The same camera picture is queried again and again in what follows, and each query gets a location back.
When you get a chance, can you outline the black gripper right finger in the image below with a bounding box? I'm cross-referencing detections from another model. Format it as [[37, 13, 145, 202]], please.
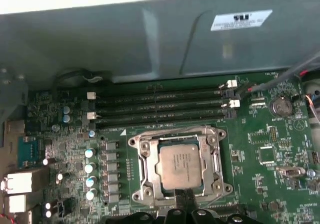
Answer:
[[186, 188, 258, 224]]

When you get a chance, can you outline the silver port block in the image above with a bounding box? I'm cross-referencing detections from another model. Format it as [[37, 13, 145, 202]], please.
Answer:
[[3, 195, 33, 213], [1, 171, 35, 194]]

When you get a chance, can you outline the CPU with silver top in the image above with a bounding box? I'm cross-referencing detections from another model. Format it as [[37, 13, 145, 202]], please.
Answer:
[[154, 143, 204, 191]]

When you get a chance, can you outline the black open PC case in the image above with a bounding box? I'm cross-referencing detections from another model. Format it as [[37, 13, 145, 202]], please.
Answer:
[[0, 0, 320, 124]]

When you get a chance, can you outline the white barcode label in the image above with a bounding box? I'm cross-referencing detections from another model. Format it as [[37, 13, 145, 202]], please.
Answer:
[[210, 9, 274, 32]]

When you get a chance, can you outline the grey cable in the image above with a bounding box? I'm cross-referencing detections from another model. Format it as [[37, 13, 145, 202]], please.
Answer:
[[234, 55, 320, 99]]

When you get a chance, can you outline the black power connector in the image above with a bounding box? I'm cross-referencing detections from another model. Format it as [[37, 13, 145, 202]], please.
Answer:
[[56, 199, 76, 216]]

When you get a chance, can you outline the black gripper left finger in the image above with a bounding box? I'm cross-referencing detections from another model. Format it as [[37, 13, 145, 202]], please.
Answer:
[[104, 188, 189, 224]]

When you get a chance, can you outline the green motherboard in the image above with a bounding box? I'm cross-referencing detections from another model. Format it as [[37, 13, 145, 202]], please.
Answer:
[[0, 71, 320, 224]]

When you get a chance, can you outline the CPU socket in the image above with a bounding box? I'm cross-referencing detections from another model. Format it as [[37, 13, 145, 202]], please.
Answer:
[[127, 125, 235, 207]]

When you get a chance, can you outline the metal socket cover frame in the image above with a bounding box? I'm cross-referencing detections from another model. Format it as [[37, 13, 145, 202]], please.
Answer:
[[139, 128, 221, 200]]

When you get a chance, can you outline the silver coin battery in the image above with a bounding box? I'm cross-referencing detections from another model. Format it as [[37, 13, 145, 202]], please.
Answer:
[[271, 96, 293, 117]]

